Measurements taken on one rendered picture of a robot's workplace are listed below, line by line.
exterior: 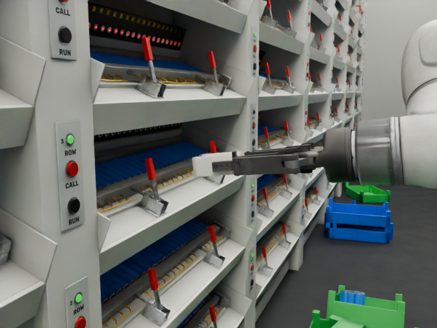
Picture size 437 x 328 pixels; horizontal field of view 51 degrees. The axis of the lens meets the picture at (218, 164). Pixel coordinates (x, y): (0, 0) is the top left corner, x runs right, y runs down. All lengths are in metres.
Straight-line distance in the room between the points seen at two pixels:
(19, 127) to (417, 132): 0.45
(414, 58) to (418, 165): 0.18
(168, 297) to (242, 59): 0.58
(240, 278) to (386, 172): 0.70
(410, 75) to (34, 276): 0.55
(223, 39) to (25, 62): 0.71
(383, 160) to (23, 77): 0.43
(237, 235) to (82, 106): 0.71
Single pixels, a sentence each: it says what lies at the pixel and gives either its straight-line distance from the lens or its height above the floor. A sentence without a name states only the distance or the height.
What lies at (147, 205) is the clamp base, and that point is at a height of 0.55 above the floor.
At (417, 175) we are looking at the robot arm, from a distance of 0.61.
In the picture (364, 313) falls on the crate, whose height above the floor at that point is 0.13.
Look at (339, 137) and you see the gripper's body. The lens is 0.62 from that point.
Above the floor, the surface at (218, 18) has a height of 0.88.
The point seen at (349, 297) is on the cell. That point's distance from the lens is 1.55.
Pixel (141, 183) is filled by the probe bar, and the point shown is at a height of 0.57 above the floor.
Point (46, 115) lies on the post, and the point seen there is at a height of 0.70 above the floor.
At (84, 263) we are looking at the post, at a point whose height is 0.52.
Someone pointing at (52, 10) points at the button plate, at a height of 0.81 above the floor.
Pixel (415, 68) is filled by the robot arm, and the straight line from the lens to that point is 0.70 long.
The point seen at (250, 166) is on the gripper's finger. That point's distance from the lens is 0.62.
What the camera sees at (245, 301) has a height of 0.19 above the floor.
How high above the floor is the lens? 0.73
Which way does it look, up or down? 9 degrees down
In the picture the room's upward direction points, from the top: straight up
